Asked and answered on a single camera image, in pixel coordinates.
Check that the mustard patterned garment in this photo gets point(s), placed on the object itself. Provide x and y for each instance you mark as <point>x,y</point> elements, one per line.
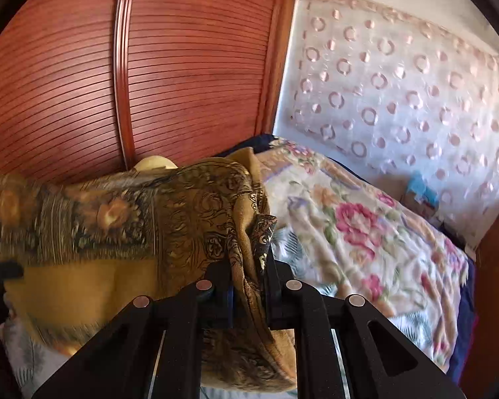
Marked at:
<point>108,266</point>

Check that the white circle-patterned curtain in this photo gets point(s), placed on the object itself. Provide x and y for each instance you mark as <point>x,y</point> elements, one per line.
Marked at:
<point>399,91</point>

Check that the wooden louvred wardrobe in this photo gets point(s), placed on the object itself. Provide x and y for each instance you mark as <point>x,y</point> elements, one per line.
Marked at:
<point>170,70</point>

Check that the yellow plush toy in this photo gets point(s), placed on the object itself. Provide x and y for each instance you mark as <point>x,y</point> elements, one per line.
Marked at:
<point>154,163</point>

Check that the floral bed blanket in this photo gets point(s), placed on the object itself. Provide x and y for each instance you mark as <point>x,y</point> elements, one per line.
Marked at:
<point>357,224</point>

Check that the low wooden cabinet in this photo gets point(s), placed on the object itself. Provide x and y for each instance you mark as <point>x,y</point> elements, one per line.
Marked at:
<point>495,291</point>

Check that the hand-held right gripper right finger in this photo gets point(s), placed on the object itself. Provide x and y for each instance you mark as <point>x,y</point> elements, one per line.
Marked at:
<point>280,299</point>

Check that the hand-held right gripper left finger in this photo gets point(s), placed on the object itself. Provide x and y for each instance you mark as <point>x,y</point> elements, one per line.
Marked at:
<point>218,303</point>

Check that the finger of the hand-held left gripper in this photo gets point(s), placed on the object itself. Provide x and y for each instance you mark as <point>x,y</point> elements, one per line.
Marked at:
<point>4,271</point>

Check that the leaf-patterned bed sheet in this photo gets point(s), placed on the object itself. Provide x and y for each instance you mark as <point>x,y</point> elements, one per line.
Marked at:
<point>29,365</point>

